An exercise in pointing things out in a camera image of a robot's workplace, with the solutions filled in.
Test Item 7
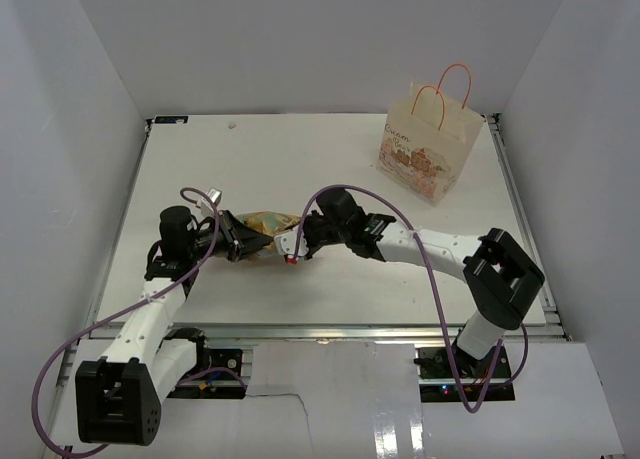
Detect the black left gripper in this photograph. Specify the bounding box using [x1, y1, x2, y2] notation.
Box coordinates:
[186, 209, 274, 262]

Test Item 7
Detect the brown kettle chips bag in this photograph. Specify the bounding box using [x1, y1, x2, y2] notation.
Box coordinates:
[236, 211, 301, 261]

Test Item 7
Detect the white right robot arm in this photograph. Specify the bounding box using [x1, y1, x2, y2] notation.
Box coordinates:
[289, 186, 545, 378]

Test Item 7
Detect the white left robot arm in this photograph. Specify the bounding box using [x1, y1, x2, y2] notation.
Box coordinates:
[75, 206, 273, 446]

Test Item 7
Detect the cream bear paper bag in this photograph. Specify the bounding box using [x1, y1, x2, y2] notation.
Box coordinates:
[377, 63, 485, 206]

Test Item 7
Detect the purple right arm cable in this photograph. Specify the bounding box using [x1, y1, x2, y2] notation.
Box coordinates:
[292, 182, 530, 414]

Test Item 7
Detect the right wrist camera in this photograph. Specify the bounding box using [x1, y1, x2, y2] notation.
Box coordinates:
[274, 229, 308, 264]

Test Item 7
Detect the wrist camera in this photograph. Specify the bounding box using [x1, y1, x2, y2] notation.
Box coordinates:
[196, 188, 222, 218]
[274, 229, 308, 264]

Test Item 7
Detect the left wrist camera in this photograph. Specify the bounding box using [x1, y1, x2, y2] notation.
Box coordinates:
[196, 188, 222, 218]

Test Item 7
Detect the aluminium front rail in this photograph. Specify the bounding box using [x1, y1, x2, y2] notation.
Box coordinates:
[90, 323, 566, 342]

